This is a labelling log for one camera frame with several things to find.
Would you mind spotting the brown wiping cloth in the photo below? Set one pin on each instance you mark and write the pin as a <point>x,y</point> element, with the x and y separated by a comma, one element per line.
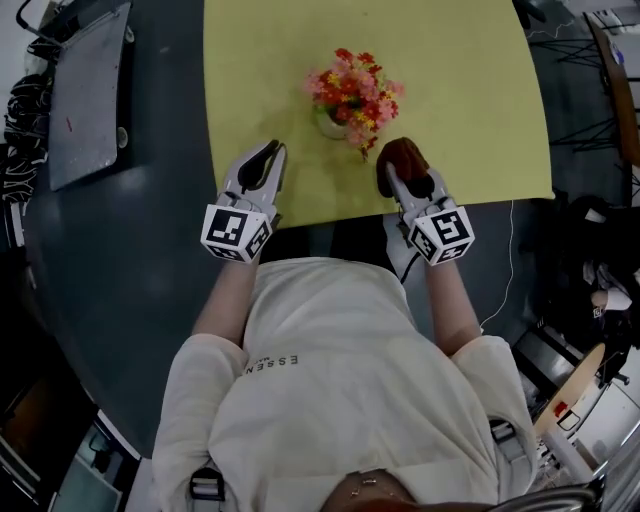
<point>402,155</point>

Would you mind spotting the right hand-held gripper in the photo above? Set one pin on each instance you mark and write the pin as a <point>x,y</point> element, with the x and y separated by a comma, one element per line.
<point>445,232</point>

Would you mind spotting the black and white striped bundle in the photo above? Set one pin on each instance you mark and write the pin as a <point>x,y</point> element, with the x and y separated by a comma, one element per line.
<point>22,135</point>

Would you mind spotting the grey flat platform cart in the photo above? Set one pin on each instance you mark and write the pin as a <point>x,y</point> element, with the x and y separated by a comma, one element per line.
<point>87,100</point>

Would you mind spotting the person's black trousers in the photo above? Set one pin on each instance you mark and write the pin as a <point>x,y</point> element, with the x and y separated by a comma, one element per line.
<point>305,242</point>

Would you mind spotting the potted pink red flowers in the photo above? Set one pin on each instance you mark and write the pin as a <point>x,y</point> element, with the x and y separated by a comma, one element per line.
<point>330,127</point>

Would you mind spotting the person's white t-shirt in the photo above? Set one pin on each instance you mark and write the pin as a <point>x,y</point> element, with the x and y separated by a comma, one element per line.
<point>340,380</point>

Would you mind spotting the light round wooden table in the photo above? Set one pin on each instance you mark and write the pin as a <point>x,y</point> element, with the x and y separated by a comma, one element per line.
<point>570,390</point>

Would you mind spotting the person's left forearm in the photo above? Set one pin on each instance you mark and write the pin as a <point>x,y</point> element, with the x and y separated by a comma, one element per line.
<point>225,305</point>

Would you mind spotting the grey head mount bar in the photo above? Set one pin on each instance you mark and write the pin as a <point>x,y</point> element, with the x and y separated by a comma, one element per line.
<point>555,500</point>

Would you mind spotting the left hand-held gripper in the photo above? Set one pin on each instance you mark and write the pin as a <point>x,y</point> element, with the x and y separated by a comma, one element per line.
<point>227,230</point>

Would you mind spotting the person's right forearm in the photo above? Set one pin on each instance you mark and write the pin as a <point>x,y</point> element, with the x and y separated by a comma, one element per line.
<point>450,310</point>

